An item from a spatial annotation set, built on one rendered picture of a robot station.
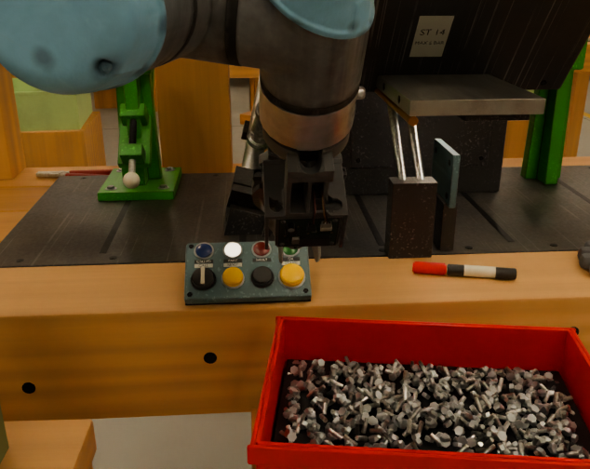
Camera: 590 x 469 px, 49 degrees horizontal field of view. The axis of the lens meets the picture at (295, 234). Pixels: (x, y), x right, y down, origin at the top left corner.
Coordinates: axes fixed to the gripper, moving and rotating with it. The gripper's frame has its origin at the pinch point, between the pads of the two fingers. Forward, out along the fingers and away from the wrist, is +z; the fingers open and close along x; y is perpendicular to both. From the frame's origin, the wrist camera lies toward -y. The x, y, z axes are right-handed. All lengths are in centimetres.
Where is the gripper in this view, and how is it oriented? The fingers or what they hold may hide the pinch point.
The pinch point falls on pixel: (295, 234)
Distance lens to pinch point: 70.3
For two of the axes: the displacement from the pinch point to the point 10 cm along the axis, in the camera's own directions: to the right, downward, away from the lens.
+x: 10.0, -0.3, 0.7
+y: 0.6, 8.4, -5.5
